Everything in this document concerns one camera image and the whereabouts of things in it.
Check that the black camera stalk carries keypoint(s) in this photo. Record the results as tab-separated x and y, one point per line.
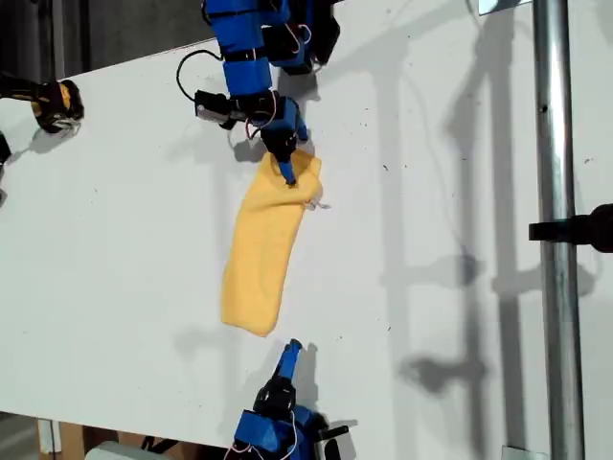
229	122

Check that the black post clamp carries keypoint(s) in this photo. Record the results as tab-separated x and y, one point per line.
574	230

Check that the brown cardboard box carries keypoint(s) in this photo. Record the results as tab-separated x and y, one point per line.
72	438

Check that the steel post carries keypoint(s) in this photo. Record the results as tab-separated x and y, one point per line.
558	144

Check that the black camera box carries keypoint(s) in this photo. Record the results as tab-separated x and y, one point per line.
333	448
211	106

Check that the white rounded object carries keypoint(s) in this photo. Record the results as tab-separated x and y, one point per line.
112	451

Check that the yellow microfibre towel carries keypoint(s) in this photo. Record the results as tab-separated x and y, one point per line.
258	268

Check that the yellow and black bar clamp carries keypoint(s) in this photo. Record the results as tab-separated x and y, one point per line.
62	96

